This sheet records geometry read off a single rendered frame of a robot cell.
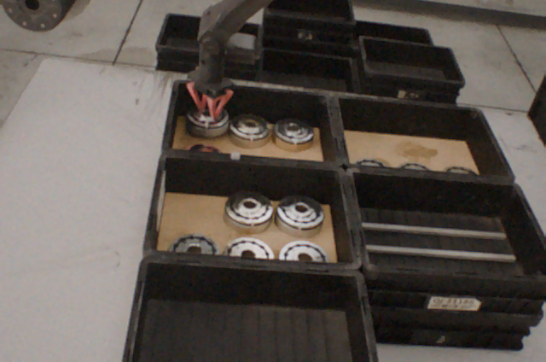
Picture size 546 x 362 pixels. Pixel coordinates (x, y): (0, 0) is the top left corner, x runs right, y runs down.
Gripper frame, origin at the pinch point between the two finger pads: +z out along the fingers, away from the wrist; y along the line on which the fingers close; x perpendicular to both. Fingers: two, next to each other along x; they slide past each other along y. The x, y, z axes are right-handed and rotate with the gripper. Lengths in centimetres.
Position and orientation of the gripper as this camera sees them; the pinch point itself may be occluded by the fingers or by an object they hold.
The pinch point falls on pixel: (208, 111)
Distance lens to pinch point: 157.8
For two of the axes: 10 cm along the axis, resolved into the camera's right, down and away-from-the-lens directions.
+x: -6.9, 3.6, -6.3
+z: -1.1, 8.1, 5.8
